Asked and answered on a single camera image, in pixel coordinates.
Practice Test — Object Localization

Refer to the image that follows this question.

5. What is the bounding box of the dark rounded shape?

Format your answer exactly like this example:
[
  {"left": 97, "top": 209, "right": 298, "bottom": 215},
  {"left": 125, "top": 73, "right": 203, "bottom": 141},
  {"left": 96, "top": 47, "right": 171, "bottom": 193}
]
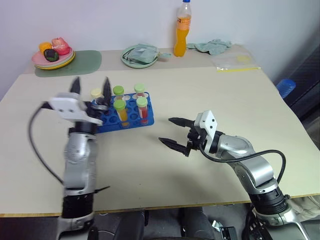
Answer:
[{"left": 179, "top": 206, "right": 216, "bottom": 240}]

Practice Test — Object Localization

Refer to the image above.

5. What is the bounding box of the yellow plate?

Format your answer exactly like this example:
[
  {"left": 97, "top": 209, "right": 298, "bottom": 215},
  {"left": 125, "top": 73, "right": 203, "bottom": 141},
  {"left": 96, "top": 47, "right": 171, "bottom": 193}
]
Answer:
[{"left": 34, "top": 51, "right": 76, "bottom": 71}]

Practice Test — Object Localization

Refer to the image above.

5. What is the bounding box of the blue ribbed cap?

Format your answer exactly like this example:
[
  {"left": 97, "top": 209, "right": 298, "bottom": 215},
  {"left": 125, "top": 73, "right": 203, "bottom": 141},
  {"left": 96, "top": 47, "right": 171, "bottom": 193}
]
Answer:
[{"left": 275, "top": 78, "right": 297, "bottom": 100}]

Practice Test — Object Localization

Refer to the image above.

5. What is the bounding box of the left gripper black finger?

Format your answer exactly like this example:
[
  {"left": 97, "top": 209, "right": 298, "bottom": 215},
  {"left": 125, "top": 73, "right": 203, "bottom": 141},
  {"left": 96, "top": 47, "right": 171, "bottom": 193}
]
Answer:
[
  {"left": 100, "top": 76, "right": 113, "bottom": 108},
  {"left": 69, "top": 76, "right": 82, "bottom": 95}
]

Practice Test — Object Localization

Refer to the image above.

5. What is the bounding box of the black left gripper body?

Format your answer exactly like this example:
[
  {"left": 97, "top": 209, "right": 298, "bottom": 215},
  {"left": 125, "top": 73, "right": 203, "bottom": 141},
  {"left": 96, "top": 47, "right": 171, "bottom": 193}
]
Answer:
[{"left": 83, "top": 98, "right": 111, "bottom": 119}]

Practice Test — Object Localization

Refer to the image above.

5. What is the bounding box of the pale green pouch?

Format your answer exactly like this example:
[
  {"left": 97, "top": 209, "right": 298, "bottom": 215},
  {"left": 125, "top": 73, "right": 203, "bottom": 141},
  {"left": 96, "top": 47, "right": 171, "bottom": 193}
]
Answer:
[{"left": 126, "top": 43, "right": 160, "bottom": 64}]

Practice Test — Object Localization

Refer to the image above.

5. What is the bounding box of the pink plate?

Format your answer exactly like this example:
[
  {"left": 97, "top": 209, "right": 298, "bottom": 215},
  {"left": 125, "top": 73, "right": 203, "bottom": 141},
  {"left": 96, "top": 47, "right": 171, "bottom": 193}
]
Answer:
[{"left": 31, "top": 46, "right": 75, "bottom": 67}]

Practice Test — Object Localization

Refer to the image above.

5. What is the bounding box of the pale green plate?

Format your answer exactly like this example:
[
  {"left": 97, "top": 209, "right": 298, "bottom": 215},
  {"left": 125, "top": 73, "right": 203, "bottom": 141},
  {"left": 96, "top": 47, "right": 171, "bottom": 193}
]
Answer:
[{"left": 120, "top": 44, "right": 173, "bottom": 69}]

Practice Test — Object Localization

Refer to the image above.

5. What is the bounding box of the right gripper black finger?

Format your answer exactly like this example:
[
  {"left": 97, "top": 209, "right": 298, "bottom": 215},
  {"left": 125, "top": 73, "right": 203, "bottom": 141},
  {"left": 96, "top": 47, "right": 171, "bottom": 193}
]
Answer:
[
  {"left": 167, "top": 116, "right": 195, "bottom": 129},
  {"left": 157, "top": 136, "right": 188, "bottom": 152}
]

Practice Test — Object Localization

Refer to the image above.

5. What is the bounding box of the pale yellow capped test tube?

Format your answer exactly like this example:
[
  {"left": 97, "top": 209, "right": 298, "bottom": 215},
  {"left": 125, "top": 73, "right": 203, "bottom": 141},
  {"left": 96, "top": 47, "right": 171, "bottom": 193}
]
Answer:
[{"left": 90, "top": 88, "right": 105, "bottom": 101}]

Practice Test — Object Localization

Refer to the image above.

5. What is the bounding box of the green capped red test tube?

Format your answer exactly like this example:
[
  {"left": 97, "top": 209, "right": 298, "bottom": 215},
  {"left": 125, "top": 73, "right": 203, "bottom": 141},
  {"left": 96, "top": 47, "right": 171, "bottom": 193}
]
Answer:
[
  {"left": 135, "top": 96, "right": 150, "bottom": 126},
  {"left": 133, "top": 83, "right": 146, "bottom": 99}
]

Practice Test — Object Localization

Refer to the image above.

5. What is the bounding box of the clear zip plastic bag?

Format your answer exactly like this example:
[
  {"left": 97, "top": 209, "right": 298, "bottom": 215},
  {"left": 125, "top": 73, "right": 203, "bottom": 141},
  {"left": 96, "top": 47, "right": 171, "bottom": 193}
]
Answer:
[{"left": 211, "top": 53, "right": 262, "bottom": 74}]

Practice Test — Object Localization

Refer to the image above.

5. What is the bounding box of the green capped orange test tube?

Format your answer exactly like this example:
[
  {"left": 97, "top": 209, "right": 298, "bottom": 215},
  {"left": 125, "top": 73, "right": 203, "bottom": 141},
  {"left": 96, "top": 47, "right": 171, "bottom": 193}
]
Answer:
[{"left": 113, "top": 99, "right": 131, "bottom": 128}]

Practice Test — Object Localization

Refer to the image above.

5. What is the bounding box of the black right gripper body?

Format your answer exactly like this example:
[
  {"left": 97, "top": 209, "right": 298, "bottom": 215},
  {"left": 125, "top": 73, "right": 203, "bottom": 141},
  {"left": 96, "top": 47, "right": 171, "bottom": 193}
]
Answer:
[{"left": 185, "top": 119, "right": 208, "bottom": 158}]

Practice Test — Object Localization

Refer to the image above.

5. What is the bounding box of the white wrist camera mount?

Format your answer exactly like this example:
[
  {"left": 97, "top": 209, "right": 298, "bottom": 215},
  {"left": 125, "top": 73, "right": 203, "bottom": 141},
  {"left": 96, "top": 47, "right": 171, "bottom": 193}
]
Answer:
[
  {"left": 194, "top": 109, "right": 219, "bottom": 152},
  {"left": 48, "top": 92, "right": 104, "bottom": 126}
]

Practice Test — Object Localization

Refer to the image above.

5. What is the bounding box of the orange toy fruit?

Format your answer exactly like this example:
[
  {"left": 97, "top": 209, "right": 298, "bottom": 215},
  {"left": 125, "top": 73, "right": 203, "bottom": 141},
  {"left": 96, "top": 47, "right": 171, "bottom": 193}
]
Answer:
[{"left": 38, "top": 42, "right": 54, "bottom": 54}]

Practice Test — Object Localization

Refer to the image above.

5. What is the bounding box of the green capped yellow test tube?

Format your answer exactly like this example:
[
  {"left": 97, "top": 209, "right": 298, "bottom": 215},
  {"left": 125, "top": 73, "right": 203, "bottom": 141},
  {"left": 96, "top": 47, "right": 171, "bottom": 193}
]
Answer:
[{"left": 112, "top": 85, "right": 125, "bottom": 101}]

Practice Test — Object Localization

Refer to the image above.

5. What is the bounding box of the green crumpled cloth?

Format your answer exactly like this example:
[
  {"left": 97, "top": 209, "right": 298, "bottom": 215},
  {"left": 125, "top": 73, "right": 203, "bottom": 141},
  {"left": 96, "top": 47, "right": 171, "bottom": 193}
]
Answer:
[{"left": 186, "top": 38, "right": 234, "bottom": 56}]

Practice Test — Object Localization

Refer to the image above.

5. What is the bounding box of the green placemat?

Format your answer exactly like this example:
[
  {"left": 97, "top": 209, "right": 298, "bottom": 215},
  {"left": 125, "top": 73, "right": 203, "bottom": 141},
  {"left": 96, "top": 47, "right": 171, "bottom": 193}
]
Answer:
[{"left": 34, "top": 49, "right": 103, "bottom": 78}]

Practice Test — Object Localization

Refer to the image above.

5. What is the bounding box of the blue test tube rack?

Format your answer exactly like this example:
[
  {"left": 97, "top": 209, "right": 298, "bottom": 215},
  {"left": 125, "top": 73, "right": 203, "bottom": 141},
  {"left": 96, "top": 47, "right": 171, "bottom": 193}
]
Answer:
[{"left": 90, "top": 91, "right": 155, "bottom": 134}]

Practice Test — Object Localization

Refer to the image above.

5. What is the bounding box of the dark purple toy fruit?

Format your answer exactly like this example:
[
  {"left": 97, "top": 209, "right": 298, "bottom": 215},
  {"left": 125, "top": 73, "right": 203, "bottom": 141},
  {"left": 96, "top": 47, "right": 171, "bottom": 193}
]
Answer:
[{"left": 43, "top": 48, "right": 61, "bottom": 62}]

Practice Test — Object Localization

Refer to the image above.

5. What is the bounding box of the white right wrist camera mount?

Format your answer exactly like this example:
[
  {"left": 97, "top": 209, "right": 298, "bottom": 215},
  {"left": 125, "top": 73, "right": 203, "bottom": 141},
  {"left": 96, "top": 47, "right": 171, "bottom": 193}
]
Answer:
[{"left": 194, "top": 109, "right": 219, "bottom": 152}]

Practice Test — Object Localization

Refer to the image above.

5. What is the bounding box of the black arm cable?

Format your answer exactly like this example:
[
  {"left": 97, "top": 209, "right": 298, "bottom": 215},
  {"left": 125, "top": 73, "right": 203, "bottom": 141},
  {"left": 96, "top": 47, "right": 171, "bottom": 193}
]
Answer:
[
  {"left": 199, "top": 144, "right": 287, "bottom": 186},
  {"left": 27, "top": 100, "right": 66, "bottom": 186}
]

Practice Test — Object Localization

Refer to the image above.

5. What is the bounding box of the orange drink plastic bottle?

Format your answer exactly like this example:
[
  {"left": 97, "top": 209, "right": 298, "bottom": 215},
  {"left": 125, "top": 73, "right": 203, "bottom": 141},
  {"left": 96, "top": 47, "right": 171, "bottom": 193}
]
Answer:
[{"left": 173, "top": 0, "right": 193, "bottom": 58}]

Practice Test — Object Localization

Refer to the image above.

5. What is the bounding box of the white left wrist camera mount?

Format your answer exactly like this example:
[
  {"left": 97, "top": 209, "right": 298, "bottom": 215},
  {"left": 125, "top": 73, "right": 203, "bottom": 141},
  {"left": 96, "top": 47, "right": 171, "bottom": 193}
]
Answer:
[{"left": 48, "top": 92, "right": 104, "bottom": 126}]

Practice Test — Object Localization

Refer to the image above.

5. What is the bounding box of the red toy apple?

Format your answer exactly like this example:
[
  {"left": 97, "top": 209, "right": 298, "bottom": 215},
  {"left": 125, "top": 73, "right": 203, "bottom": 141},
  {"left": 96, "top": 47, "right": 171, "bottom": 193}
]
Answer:
[{"left": 51, "top": 37, "right": 70, "bottom": 56}]

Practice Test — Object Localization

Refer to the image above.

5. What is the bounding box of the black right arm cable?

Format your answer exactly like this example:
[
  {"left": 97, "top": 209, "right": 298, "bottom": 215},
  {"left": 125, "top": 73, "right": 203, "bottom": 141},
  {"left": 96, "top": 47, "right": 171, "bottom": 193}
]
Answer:
[{"left": 199, "top": 144, "right": 287, "bottom": 186}]

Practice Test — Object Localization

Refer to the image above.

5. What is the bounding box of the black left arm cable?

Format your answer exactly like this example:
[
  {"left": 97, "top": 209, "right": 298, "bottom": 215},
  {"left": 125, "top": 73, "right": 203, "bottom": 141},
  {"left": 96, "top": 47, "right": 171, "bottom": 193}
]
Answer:
[{"left": 27, "top": 100, "right": 66, "bottom": 186}]

